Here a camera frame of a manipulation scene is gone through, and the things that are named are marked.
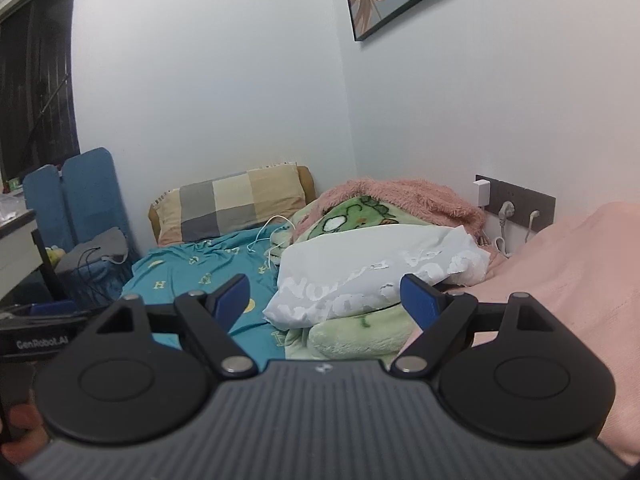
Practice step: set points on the white desk with black frame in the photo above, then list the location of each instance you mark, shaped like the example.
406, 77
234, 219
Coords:
22, 253

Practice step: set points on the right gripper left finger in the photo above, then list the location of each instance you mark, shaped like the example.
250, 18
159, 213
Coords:
205, 321

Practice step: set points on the plaid pillow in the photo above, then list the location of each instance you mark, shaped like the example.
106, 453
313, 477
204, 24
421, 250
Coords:
214, 208

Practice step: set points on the grey folded cloth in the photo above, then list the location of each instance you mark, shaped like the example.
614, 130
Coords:
110, 246

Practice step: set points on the teal patterned bed sheet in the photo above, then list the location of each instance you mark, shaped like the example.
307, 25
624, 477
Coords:
167, 272

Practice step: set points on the blue covered chair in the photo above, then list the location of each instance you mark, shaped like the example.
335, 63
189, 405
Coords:
44, 194
93, 198

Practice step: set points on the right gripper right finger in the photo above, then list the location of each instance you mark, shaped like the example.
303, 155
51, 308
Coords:
445, 323

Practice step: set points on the person's left hand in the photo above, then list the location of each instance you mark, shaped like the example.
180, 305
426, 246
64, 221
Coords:
25, 417

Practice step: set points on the grey wall outlet panel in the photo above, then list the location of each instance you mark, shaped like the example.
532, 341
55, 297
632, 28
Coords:
531, 208

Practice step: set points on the white power adapter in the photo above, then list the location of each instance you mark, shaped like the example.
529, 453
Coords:
483, 192

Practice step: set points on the yellow green plush toy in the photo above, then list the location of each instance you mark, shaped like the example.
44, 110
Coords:
55, 255

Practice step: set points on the window with metal grille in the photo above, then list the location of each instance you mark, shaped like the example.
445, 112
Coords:
38, 123

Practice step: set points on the green and pink blanket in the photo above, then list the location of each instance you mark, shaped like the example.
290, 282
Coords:
585, 271

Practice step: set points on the white t-shirt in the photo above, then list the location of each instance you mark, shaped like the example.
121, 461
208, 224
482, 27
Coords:
359, 271

